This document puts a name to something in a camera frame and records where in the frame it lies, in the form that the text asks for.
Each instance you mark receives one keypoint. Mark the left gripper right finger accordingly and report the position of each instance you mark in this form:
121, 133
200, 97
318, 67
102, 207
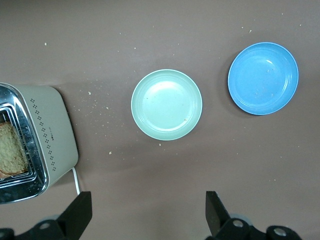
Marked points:
217, 220

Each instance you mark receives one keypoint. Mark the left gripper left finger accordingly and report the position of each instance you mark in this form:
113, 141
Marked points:
77, 215

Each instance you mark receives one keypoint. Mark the brown bread slice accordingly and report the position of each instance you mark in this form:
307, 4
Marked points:
11, 150

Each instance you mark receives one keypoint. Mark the blue plate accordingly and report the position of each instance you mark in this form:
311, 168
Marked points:
262, 80

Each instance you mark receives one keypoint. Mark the pale green plate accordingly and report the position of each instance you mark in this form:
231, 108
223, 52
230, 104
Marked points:
166, 105

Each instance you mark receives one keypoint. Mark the beige chrome toaster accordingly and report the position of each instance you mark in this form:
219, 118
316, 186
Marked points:
55, 125

